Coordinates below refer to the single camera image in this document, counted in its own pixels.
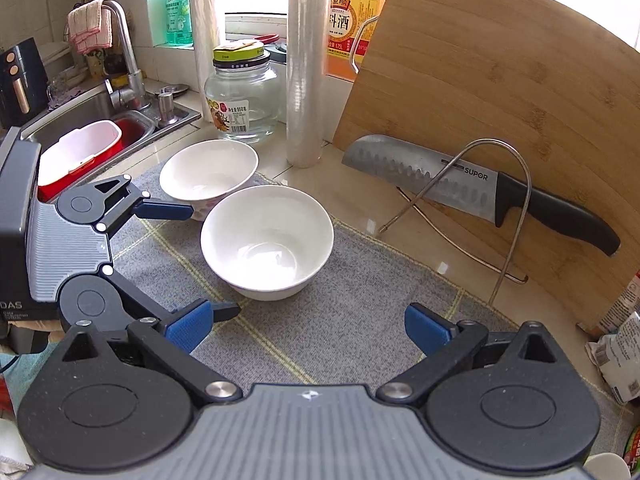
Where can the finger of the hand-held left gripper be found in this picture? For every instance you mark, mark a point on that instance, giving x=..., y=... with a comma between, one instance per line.
x=165, y=210
x=140, y=300

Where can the red and white basin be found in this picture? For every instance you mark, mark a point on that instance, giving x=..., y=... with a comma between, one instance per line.
x=80, y=145

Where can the stainless steel sink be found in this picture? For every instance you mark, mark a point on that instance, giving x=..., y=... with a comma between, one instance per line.
x=90, y=105

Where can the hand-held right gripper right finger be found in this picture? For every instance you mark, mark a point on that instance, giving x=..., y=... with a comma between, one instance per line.
x=425, y=332

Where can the plastic wrap roll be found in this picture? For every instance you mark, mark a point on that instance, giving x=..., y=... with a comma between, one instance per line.
x=307, y=85

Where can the black air fryer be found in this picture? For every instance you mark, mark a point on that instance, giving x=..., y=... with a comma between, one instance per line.
x=20, y=85

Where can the pink dishcloth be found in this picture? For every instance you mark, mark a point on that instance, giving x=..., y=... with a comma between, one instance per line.
x=90, y=25

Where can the green dish soap bottle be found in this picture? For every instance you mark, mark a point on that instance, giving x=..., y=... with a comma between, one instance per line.
x=177, y=15

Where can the bamboo cutting board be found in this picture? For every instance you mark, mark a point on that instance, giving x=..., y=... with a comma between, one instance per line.
x=475, y=60

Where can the grey and blue checked cloth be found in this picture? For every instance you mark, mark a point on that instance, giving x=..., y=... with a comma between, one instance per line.
x=350, y=285

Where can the metal faucet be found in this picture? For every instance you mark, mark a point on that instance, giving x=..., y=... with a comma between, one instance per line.
x=127, y=60

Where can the white bag roll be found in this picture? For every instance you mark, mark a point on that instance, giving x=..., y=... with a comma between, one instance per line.
x=205, y=45

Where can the white printed bag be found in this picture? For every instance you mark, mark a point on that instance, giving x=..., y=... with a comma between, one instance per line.
x=620, y=360

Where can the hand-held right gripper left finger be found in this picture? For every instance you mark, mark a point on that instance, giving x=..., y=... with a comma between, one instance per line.
x=187, y=325

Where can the orange and white bag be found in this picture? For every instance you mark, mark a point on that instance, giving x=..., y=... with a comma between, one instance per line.
x=627, y=305

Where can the orange cooking wine jug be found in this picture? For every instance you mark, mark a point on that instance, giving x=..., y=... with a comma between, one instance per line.
x=350, y=15

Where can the glass jar with yellow-green lid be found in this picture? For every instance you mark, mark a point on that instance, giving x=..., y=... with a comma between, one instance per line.
x=240, y=105

